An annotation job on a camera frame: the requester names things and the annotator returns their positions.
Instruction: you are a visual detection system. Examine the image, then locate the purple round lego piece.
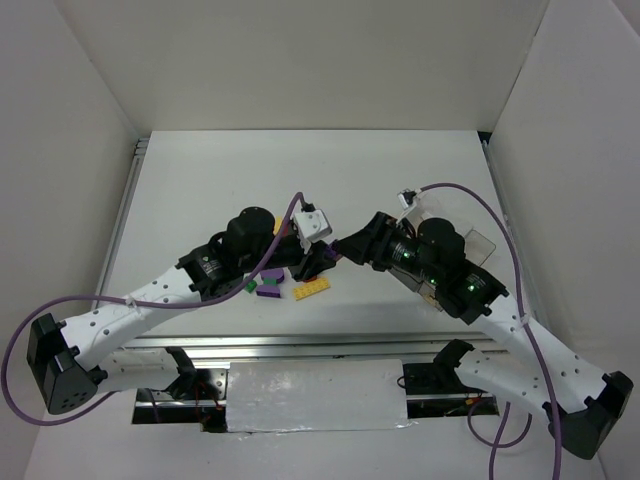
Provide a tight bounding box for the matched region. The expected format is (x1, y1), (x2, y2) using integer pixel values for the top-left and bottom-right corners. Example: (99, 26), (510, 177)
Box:
(261, 268), (285, 285)

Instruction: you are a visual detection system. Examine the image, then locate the purple arch lego piece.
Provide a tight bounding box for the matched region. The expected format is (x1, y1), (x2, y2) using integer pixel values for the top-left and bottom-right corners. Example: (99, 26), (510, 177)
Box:
(255, 283), (281, 298)

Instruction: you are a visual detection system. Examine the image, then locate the small purple lego brick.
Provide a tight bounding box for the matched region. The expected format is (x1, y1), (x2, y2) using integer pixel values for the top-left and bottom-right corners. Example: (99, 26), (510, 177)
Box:
(325, 241), (342, 261)

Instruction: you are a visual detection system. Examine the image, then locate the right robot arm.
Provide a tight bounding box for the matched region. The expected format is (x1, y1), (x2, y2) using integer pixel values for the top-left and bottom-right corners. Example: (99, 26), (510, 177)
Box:
(337, 212), (633, 459)

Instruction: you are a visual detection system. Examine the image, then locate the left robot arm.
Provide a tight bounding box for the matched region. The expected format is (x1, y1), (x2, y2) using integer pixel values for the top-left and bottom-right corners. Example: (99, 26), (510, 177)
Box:
(27, 204), (335, 415)

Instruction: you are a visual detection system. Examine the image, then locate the yellow small lego brick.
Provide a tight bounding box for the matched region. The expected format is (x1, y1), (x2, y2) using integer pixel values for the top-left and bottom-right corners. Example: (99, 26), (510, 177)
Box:
(273, 216), (282, 235)

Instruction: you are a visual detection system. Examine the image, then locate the yellow long lego plate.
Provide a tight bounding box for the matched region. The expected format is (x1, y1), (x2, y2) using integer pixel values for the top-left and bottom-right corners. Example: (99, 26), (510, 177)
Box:
(292, 277), (331, 301)

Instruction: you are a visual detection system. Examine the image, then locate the green square lego brick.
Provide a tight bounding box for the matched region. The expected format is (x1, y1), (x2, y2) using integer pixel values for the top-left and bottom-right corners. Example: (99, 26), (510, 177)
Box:
(244, 280), (257, 293)

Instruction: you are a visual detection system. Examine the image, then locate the clear compartment container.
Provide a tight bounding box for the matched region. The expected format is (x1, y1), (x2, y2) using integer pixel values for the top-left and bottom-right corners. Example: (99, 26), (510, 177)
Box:
(392, 192), (496, 312)

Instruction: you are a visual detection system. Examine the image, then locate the foil covered panel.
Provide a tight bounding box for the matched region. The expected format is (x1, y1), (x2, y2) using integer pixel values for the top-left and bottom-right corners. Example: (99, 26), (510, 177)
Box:
(226, 359), (409, 433)

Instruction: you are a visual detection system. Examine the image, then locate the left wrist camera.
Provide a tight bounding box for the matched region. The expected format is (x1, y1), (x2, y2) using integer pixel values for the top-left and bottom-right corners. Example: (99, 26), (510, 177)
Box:
(293, 209), (332, 244)

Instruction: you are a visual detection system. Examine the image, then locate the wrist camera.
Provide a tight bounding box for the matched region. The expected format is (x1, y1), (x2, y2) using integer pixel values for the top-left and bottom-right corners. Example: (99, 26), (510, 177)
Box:
(293, 209), (332, 244)
(397, 189), (419, 211)

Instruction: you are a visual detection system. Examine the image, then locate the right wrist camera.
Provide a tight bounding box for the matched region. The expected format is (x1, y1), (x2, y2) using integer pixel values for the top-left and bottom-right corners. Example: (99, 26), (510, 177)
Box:
(397, 189), (419, 211)

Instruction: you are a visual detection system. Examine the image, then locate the aluminium frame rail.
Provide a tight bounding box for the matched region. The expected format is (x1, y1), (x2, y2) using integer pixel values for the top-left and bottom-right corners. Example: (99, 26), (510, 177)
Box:
(124, 333), (492, 365)

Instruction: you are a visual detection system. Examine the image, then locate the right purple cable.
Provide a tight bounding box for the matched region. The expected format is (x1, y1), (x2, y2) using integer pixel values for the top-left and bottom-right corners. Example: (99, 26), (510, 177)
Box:
(418, 181), (561, 480)

